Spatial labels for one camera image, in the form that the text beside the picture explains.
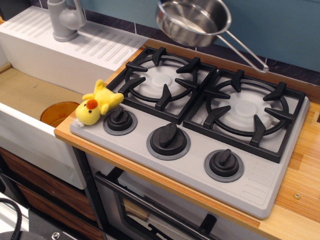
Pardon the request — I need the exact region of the stainless steel pan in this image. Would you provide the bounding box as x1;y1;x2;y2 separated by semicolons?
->
155;0;269;73

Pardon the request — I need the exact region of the black middle stove knob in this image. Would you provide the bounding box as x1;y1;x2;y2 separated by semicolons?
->
146;122;191;161

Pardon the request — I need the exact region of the black stove knob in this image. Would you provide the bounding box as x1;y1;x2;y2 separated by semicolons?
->
204;149;245;183
103;107;138;136
146;122;191;161

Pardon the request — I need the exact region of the black left stove knob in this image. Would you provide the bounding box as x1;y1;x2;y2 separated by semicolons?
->
103;107;138;136

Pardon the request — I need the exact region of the grey toy stove top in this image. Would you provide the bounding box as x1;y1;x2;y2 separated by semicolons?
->
69;46;311;220

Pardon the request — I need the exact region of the black right stove knob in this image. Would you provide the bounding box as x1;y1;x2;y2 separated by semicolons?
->
204;149;245;183

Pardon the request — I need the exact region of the black left burner grate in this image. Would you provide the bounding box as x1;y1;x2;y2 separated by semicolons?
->
107;47;217;125

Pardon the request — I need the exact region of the black burner grate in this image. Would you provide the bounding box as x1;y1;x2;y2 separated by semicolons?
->
183;69;309;163
107;47;217;125

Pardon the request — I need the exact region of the yellow stuffed duck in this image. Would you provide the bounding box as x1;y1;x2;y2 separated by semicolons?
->
75;79;124;128

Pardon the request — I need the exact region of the black right burner grate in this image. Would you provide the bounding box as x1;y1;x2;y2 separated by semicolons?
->
183;69;309;163

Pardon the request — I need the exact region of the wooden drawer front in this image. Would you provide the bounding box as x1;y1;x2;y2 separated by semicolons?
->
0;148;106;240

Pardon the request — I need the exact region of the white toy sink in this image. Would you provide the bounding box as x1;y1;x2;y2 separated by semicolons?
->
0;6;147;190

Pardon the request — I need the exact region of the grey toy faucet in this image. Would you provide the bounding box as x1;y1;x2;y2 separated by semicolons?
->
47;0;86;42

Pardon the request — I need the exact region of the oven door with handle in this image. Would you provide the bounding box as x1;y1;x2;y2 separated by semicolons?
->
93;167;256;240

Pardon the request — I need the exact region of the black braided cable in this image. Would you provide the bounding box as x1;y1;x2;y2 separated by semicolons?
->
0;197;24;240

